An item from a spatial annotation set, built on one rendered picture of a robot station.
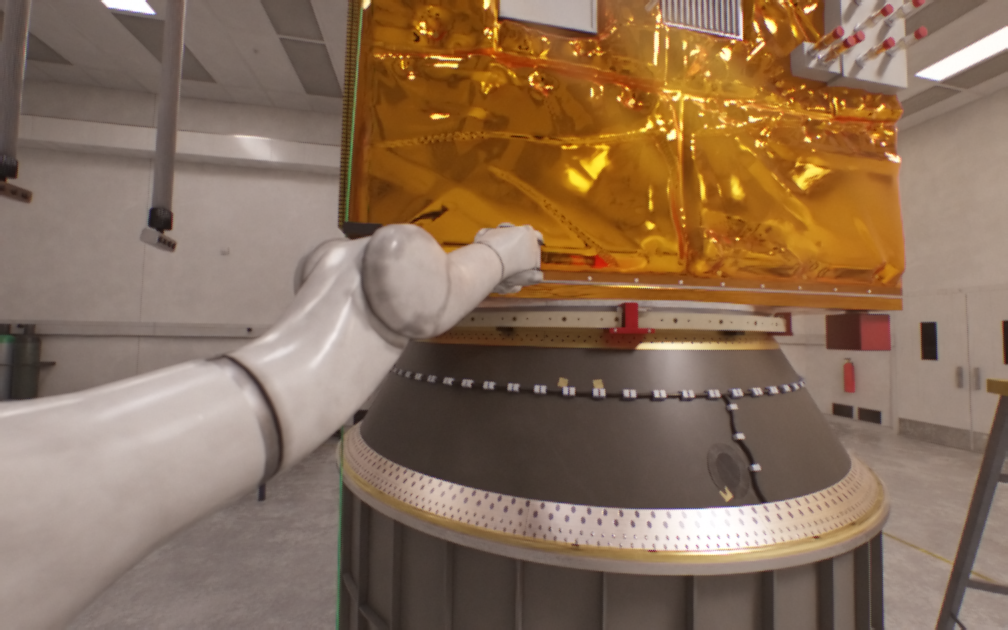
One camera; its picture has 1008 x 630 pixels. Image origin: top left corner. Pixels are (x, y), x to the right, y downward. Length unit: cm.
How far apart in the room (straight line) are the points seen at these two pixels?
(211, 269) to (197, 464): 716
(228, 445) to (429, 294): 16
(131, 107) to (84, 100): 61
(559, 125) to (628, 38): 38
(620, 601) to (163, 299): 727
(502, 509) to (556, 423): 25
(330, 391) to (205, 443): 7
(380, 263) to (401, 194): 83
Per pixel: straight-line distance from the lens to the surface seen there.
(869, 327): 194
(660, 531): 104
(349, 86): 139
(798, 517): 126
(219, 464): 22
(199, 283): 740
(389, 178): 112
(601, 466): 104
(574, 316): 111
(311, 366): 24
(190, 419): 21
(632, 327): 112
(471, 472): 110
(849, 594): 152
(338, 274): 29
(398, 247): 28
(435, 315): 30
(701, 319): 124
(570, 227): 113
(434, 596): 124
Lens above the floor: 165
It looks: 3 degrees up
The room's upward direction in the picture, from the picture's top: 1 degrees clockwise
